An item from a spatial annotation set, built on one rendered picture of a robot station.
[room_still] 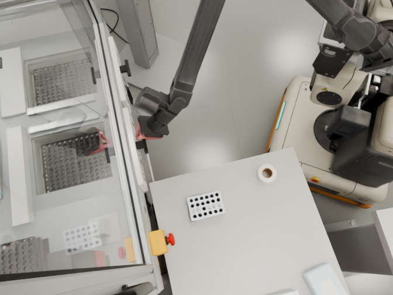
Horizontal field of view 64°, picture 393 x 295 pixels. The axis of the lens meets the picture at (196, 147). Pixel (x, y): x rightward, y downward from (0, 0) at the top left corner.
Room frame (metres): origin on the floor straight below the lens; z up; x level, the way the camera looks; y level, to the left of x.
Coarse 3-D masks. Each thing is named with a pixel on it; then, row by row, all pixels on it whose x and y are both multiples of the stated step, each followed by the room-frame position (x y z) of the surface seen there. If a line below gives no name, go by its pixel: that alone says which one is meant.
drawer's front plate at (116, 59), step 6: (114, 42) 0.80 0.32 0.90; (114, 48) 0.75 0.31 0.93; (114, 54) 0.72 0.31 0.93; (114, 60) 0.70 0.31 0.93; (114, 66) 0.67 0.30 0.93; (120, 78) 0.62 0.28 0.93; (120, 84) 0.60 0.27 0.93; (120, 90) 0.57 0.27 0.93; (126, 90) 0.63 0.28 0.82; (120, 96) 0.55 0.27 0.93; (126, 102) 0.53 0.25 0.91
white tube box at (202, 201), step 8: (216, 192) 0.23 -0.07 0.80; (192, 200) 0.20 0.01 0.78; (200, 200) 0.20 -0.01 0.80; (208, 200) 0.20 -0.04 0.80; (216, 200) 0.21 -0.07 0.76; (192, 208) 0.17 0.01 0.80; (216, 208) 0.17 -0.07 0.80; (224, 208) 0.17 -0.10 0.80; (192, 216) 0.14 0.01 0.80; (200, 216) 0.15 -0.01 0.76; (208, 216) 0.14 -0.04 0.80; (216, 216) 0.15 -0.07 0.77
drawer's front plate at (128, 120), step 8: (128, 112) 0.48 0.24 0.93; (128, 120) 0.45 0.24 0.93; (128, 128) 0.42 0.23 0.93; (128, 136) 0.39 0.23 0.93; (136, 152) 0.34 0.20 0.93; (136, 160) 0.31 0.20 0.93; (136, 168) 0.28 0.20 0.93; (136, 176) 0.25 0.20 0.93; (144, 176) 0.28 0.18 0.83; (144, 184) 0.24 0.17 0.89
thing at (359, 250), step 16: (336, 224) 0.20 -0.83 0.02; (352, 224) 0.20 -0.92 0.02; (368, 224) 0.14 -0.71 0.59; (384, 224) 0.12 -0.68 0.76; (336, 240) 0.09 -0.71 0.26; (352, 240) 0.08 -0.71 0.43; (368, 240) 0.08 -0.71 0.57; (384, 240) 0.07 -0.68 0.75; (336, 256) 0.01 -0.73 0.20; (352, 256) 0.01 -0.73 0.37; (368, 256) 0.01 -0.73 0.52; (384, 256) 0.01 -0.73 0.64; (352, 272) -0.07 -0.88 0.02; (368, 272) -0.05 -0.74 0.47; (384, 272) -0.05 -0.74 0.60
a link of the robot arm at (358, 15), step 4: (356, 12) 0.61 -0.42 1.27; (356, 16) 0.58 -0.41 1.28; (360, 16) 0.58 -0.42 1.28; (364, 16) 0.59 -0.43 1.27; (372, 20) 0.59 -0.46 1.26; (376, 24) 0.57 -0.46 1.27; (376, 28) 0.56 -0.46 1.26; (380, 28) 0.56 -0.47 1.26; (336, 32) 0.58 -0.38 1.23; (340, 32) 0.56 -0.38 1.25; (376, 32) 0.56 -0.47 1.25; (380, 32) 0.56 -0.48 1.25; (340, 36) 0.56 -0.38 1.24; (376, 36) 0.55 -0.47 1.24; (340, 40) 0.57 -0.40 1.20; (344, 48) 0.54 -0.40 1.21; (348, 48) 0.53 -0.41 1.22
